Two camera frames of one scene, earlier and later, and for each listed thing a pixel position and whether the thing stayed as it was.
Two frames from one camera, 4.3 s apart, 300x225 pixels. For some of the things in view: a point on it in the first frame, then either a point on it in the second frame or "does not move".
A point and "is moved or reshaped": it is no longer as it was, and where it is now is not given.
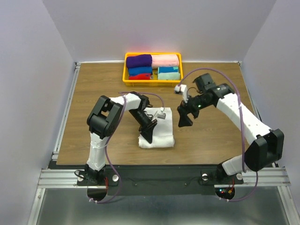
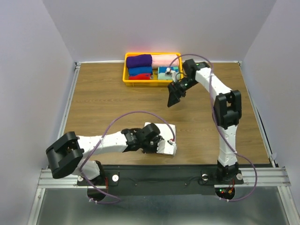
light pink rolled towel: x=164 y=60 does not move
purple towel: x=139 y=60 does not move
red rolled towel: x=141 y=76 does not move
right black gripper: x=183 y=110 -> x=175 y=93
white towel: x=163 y=136 is moved or reshaped
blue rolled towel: x=136 y=71 does not move
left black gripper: x=146 y=130 -> x=156 y=139
